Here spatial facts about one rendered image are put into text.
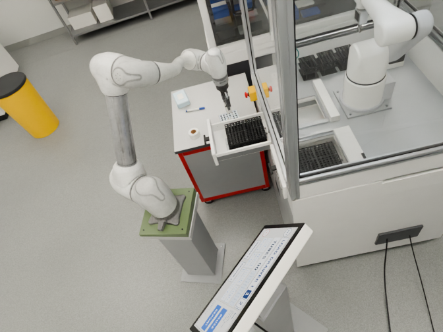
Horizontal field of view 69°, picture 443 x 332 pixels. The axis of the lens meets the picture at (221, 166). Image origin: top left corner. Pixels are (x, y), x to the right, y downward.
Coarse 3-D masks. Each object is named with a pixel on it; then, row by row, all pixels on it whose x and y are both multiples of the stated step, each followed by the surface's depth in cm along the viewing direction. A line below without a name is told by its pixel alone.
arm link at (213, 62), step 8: (216, 48) 172; (208, 56) 170; (216, 56) 169; (200, 64) 178; (208, 64) 173; (216, 64) 172; (224, 64) 175; (208, 72) 179; (216, 72) 176; (224, 72) 178
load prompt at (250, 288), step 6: (282, 240) 118; (276, 246) 118; (282, 246) 114; (276, 252) 115; (270, 258) 115; (264, 264) 115; (270, 264) 111; (264, 270) 112; (258, 276) 112; (252, 282) 112; (258, 282) 108; (252, 288) 109; (246, 294) 109; (240, 300) 109; (246, 300) 106; (240, 306) 106
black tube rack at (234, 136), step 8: (248, 120) 193; (256, 120) 192; (232, 128) 192; (240, 128) 190; (248, 128) 189; (256, 128) 188; (232, 136) 188; (240, 136) 187; (248, 136) 190; (256, 136) 184; (264, 136) 187; (232, 144) 188; (240, 144) 187; (248, 144) 186
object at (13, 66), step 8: (0, 48) 434; (0, 56) 428; (8, 56) 447; (0, 64) 423; (8, 64) 441; (16, 64) 462; (0, 72) 417; (8, 72) 434; (0, 112) 395; (0, 120) 408
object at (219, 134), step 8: (232, 120) 197; (240, 120) 198; (264, 120) 199; (216, 128) 201; (224, 128) 202; (264, 128) 195; (216, 136) 199; (224, 136) 198; (216, 144) 195; (224, 144) 194; (256, 144) 181; (264, 144) 182; (224, 152) 183; (232, 152) 183; (240, 152) 184; (248, 152) 185
